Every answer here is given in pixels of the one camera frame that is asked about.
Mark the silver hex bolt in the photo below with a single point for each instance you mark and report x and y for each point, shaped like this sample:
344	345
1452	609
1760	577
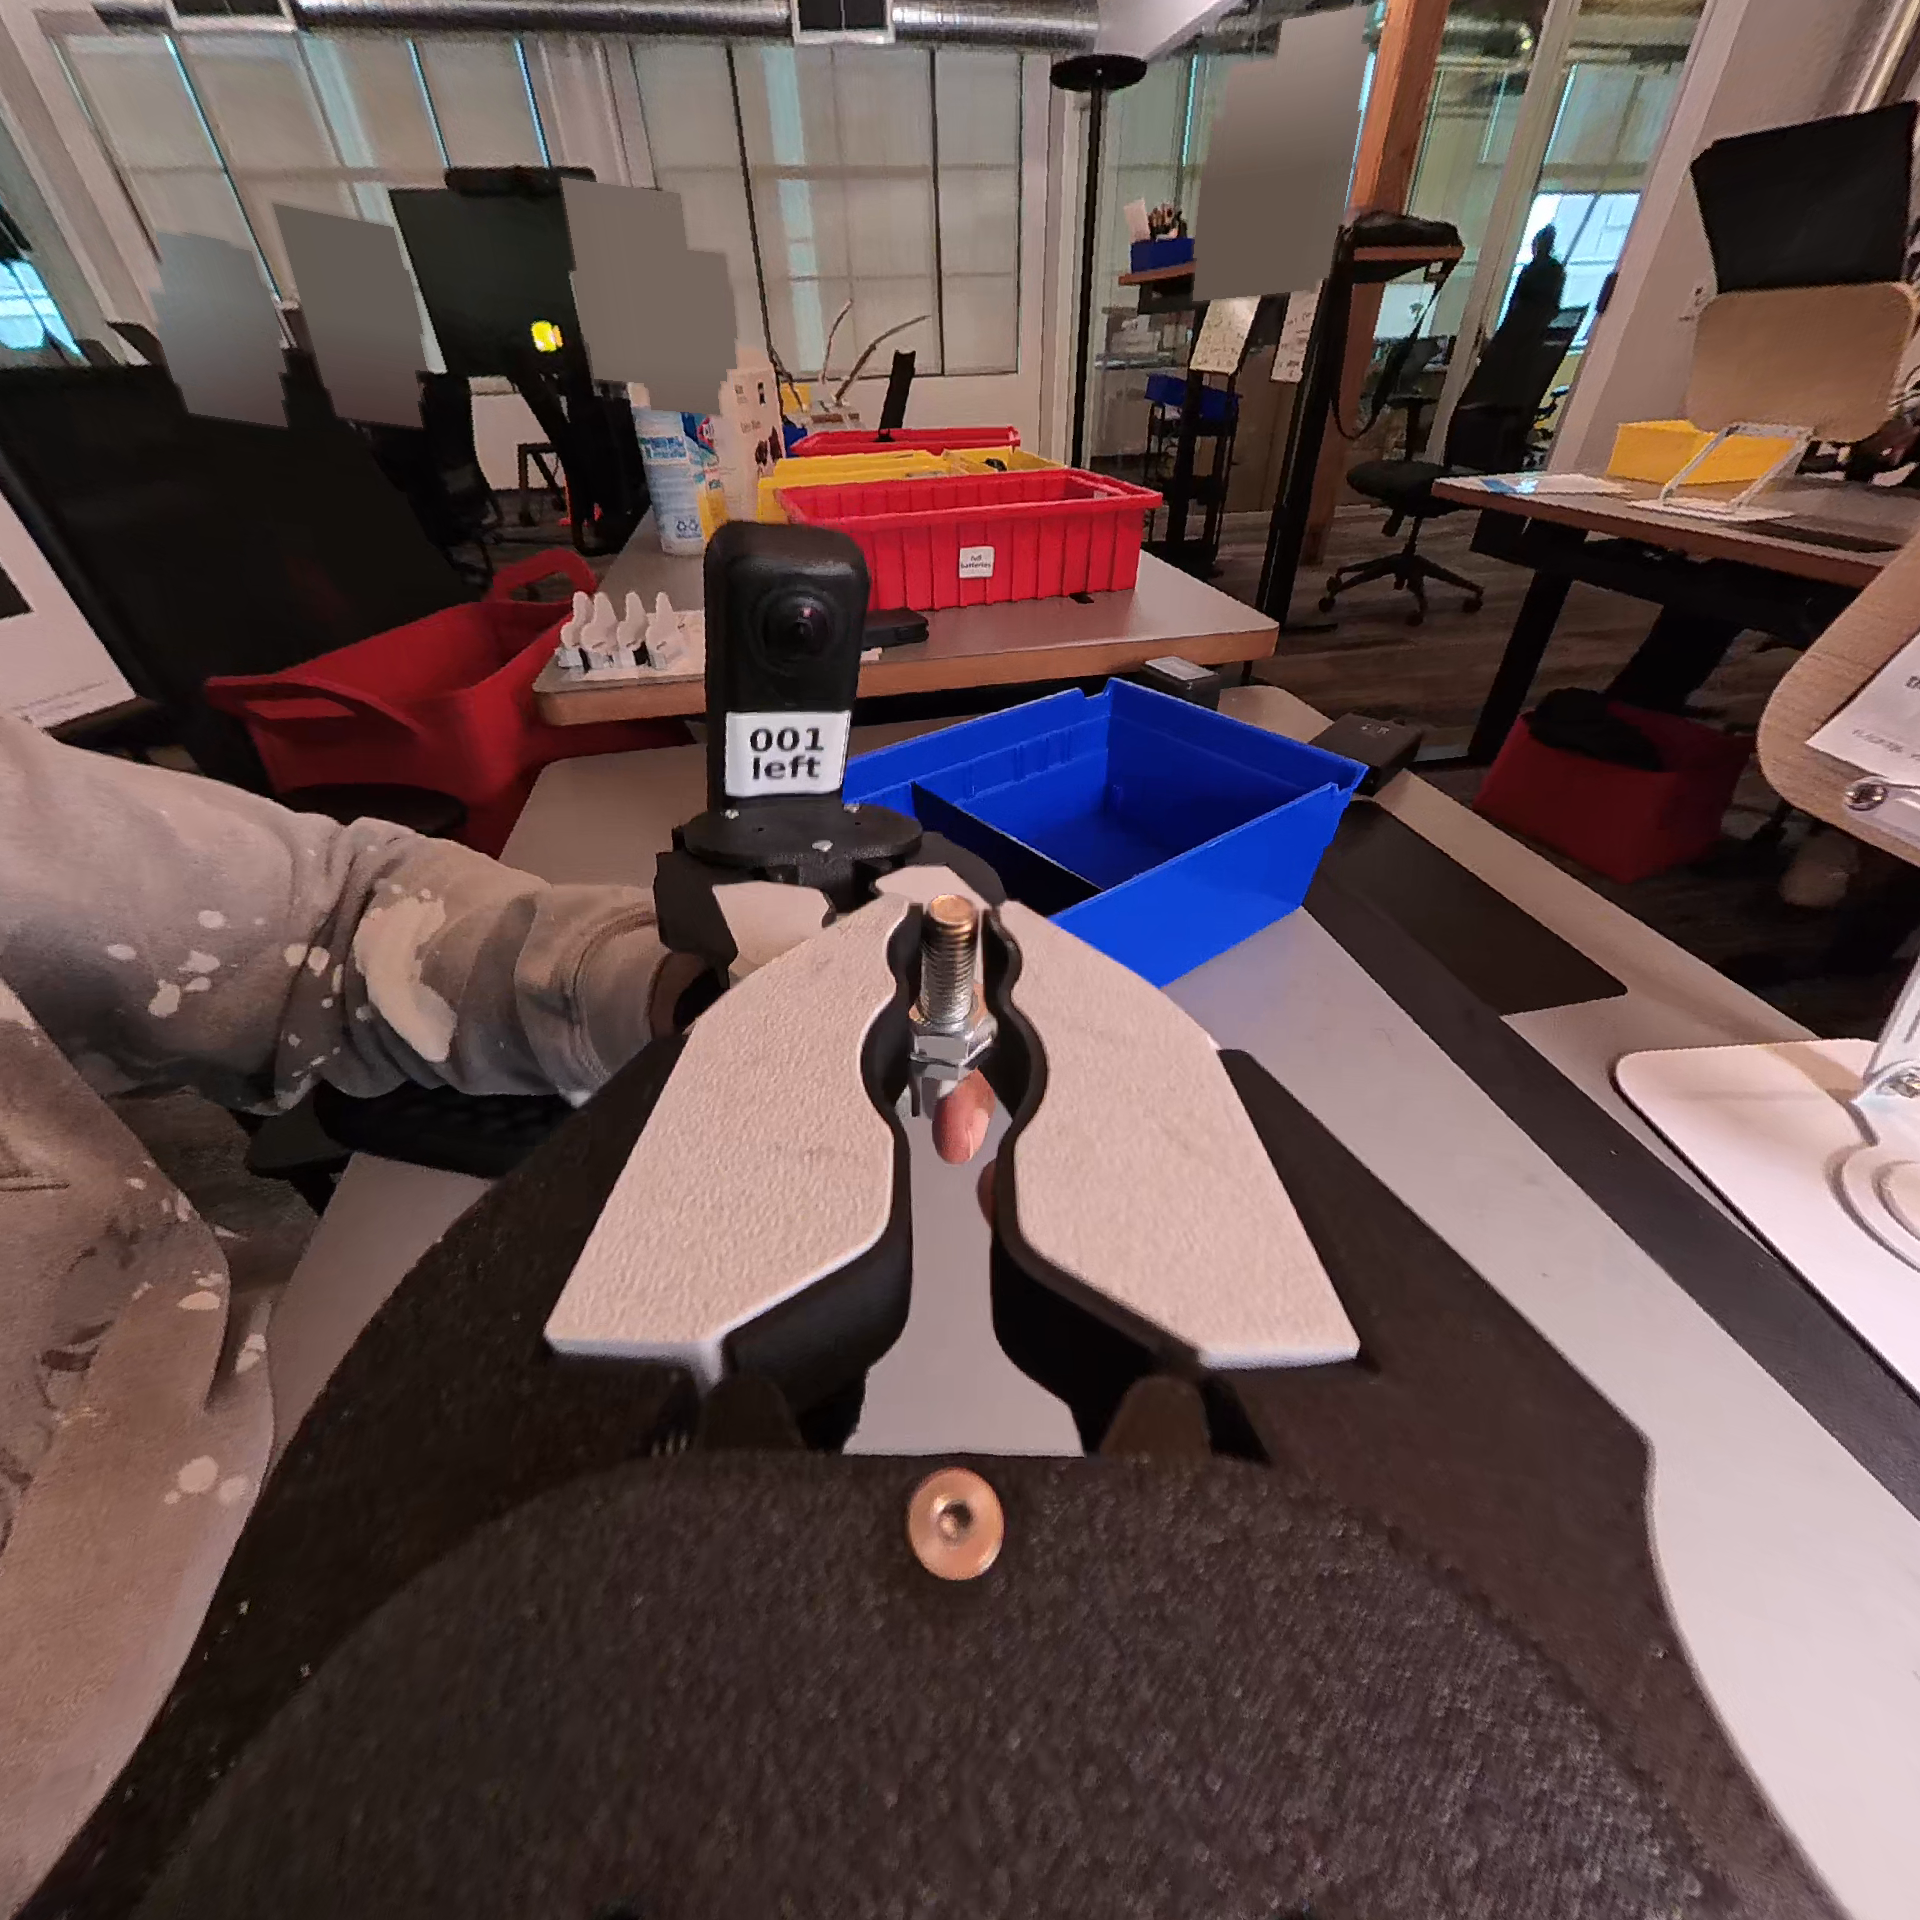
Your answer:
949	960

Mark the red plastic tub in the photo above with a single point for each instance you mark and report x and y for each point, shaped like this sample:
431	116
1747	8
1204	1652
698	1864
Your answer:
422	707

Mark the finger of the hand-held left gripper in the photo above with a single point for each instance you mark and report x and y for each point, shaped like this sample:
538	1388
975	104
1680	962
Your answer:
776	919

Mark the blue plastic bin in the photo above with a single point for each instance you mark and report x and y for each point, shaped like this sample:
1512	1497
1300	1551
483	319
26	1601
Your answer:
1171	811

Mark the red bag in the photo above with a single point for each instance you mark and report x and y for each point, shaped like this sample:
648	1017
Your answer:
1606	787

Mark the white plastic bottle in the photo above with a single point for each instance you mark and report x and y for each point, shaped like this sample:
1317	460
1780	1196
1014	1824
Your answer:
676	480

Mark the instruction sheet stand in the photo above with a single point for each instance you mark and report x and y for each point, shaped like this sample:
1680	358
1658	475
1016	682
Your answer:
1861	1154

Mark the row of small white parts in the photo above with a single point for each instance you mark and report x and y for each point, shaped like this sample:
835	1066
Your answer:
624	632

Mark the person's left forearm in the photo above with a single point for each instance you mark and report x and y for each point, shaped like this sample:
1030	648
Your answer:
333	960

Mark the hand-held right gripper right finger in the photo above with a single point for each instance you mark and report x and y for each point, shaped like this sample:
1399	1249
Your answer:
1188	1201

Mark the silver hex nut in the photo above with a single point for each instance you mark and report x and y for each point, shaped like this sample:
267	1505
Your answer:
949	1057

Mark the framed marker sign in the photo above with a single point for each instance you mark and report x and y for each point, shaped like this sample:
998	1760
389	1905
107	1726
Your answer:
31	632

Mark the red plastic bin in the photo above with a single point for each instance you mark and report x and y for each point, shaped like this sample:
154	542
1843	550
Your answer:
976	535

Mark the black computer monitor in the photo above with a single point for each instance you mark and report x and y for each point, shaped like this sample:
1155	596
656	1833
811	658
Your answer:
1802	195

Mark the wooden desk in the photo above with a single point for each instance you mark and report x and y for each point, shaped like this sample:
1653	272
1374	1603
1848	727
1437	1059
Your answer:
1053	632
1680	526

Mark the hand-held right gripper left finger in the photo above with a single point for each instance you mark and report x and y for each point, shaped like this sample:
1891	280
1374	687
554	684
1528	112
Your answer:
736	1201

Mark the black office chair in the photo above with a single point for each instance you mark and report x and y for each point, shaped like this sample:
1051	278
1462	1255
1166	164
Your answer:
1471	422

